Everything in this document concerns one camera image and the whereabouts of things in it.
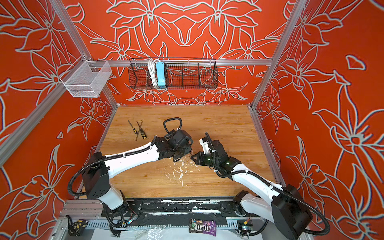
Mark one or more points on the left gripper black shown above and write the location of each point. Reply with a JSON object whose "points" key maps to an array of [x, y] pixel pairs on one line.
{"points": [[189, 149]]}

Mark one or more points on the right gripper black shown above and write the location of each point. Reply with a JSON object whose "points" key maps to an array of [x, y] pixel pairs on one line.
{"points": [[200, 155]]}

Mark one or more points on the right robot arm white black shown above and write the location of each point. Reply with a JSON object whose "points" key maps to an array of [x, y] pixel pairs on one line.
{"points": [[282, 206]]}

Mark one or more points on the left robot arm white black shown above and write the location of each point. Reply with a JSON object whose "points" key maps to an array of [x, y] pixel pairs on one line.
{"points": [[93, 179]]}

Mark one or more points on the larger black yellow screwdriver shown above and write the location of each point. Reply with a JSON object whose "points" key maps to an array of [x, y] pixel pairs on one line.
{"points": [[141, 131]]}

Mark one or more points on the small black yellow screwdriver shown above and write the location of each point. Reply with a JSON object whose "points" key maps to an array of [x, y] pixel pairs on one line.
{"points": [[134, 130]]}

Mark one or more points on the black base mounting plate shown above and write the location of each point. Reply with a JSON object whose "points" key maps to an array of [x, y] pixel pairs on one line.
{"points": [[179, 211]]}

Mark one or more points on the purple M&M candy bag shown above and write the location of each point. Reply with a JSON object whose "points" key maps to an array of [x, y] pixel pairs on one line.
{"points": [[203, 227]]}

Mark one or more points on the green circuit board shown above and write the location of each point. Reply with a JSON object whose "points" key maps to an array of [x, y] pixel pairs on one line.
{"points": [[245, 229]]}

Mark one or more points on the clear plastic wrap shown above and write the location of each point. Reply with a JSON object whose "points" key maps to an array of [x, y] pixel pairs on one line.
{"points": [[161, 233]]}

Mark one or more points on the light blue box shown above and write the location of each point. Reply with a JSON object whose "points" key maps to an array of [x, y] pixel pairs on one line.
{"points": [[160, 66]]}

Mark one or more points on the black yellow tape measure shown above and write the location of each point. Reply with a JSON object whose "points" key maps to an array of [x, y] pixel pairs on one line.
{"points": [[76, 229]]}

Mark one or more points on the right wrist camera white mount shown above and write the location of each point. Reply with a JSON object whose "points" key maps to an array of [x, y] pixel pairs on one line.
{"points": [[206, 145]]}

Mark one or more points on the black wire wall basket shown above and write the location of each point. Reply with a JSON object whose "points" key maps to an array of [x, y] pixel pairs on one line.
{"points": [[181, 73]]}

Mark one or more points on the white wire mesh basket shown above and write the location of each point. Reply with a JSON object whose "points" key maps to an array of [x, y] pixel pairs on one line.
{"points": [[87, 79]]}

